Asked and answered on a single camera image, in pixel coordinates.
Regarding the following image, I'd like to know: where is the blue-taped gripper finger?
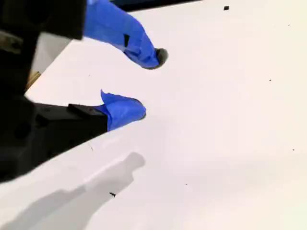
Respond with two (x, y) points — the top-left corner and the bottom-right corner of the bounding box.
(47, 0), (169, 70)
(35, 89), (147, 166)

